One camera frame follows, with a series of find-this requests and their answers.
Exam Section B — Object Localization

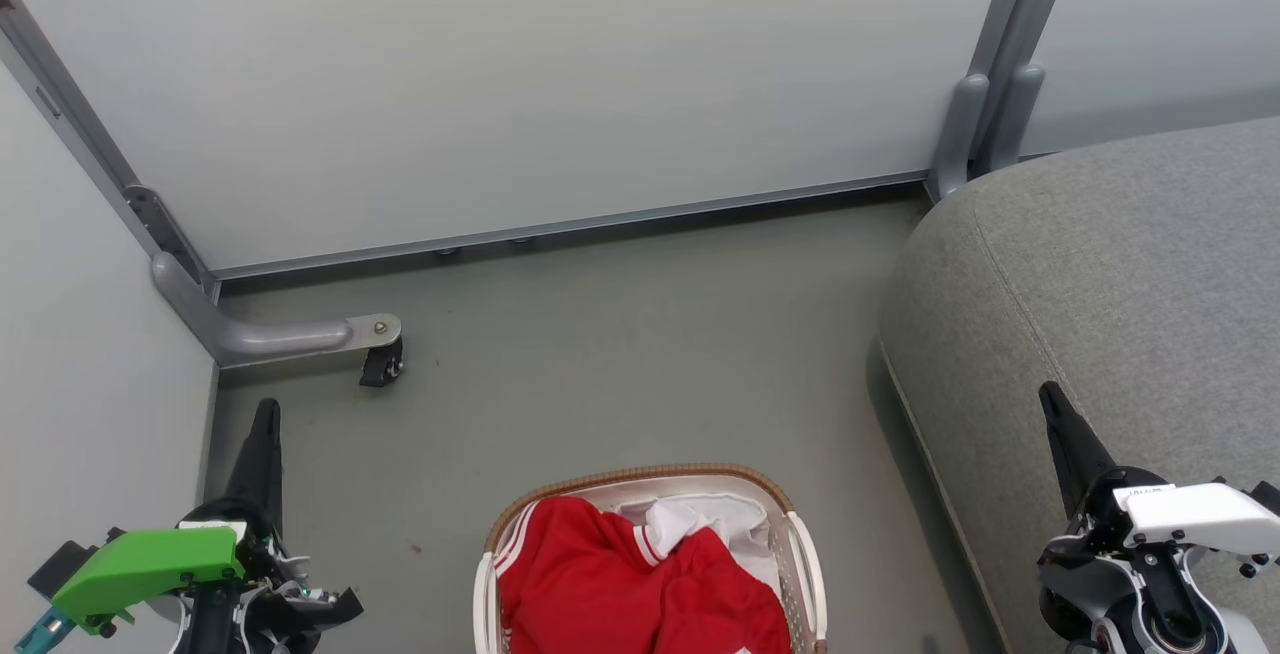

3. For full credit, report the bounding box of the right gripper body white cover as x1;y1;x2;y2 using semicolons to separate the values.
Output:
1038;465;1280;577

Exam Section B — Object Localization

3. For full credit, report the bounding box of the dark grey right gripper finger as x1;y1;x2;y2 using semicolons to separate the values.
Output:
1038;381;1117;521

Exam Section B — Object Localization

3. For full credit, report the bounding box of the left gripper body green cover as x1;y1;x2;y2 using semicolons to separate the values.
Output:
28;499;313;635

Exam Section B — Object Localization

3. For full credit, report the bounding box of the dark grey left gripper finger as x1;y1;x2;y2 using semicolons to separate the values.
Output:
224;398;286;527

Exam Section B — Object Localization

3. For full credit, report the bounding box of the red garment with white stripes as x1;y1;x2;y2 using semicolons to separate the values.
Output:
495;496;793;654

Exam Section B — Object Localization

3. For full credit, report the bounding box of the grey fabric sofa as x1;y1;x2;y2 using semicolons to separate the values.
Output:
878;116;1280;654

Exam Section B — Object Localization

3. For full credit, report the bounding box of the black caster wheel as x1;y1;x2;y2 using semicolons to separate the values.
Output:
359;338;405;389

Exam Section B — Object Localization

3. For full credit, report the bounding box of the white wicker-rimmed laundry basket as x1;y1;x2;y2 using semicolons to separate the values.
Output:
473;463;829;654

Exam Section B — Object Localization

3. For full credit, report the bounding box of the teal plastic bracket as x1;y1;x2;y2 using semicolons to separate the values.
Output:
14;606;73;654

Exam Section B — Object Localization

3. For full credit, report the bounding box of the grey partition foot bracket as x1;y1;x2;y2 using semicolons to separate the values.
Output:
152;252;403;369

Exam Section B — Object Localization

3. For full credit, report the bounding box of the grey partition post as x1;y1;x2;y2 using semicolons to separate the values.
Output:
928;0;1083;203
0;0;219;297

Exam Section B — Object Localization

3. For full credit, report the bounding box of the grey partition bottom rail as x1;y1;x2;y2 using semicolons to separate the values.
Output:
212;170;933;281

